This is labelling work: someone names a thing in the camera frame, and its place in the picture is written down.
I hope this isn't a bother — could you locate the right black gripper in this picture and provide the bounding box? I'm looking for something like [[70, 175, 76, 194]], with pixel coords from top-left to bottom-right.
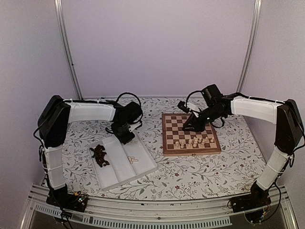
[[182, 105, 224, 133]]

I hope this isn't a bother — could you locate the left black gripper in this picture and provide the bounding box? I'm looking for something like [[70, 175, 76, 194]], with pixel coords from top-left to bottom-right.
[[112, 122, 136, 145]]

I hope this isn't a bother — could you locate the wooden chessboard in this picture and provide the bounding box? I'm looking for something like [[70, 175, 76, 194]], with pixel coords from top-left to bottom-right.
[[162, 114, 221, 156]]

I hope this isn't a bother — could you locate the white divided tray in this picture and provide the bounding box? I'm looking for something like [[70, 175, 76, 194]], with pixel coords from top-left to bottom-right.
[[88, 134, 157, 191]]

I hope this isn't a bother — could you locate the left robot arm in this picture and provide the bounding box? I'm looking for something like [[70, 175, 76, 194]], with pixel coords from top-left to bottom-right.
[[33, 95, 143, 207]]

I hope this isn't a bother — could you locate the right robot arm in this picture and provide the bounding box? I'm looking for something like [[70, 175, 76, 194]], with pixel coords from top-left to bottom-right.
[[178, 84, 305, 208]]

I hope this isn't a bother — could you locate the light chess pieces pile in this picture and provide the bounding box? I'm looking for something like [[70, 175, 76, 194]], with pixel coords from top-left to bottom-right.
[[127, 139, 139, 165]]

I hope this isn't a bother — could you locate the dark chess pieces pile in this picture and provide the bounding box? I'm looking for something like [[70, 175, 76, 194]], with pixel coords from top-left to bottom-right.
[[90, 145, 110, 167]]

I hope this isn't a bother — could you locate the floral patterned table mat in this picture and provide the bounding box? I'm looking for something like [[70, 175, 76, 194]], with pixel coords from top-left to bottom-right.
[[62, 98, 265, 200]]

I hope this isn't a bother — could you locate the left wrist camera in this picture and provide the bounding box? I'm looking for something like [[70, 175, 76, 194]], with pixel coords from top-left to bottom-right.
[[129, 121, 142, 132]]

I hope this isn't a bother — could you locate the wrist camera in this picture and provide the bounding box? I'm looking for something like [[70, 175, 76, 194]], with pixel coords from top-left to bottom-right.
[[129, 121, 142, 132], [178, 101, 201, 117]]

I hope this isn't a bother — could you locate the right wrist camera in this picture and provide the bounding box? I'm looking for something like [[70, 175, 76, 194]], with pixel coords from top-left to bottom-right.
[[178, 101, 201, 117]]

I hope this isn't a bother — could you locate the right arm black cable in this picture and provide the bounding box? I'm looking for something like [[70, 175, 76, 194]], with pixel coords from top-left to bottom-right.
[[185, 90, 226, 128]]

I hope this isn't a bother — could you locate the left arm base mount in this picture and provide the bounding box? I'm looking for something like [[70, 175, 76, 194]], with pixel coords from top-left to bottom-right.
[[46, 189, 89, 212]]

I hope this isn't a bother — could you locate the right aluminium frame post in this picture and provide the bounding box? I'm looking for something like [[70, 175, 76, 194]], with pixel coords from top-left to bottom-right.
[[236, 0, 262, 93]]

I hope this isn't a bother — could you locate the aluminium frame post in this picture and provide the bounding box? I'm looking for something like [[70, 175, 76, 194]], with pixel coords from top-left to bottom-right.
[[54, 0, 83, 100], [236, 0, 262, 93]]

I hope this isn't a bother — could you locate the front aluminium rail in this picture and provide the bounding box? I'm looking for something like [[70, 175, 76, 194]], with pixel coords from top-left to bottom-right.
[[20, 185, 301, 229]]

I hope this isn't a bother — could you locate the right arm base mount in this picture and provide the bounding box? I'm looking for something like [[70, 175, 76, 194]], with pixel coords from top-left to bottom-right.
[[227, 194, 271, 224]]

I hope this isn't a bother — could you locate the left aluminium frame post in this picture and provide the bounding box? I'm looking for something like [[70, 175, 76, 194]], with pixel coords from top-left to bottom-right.
[[54, 0, 83, 100]]

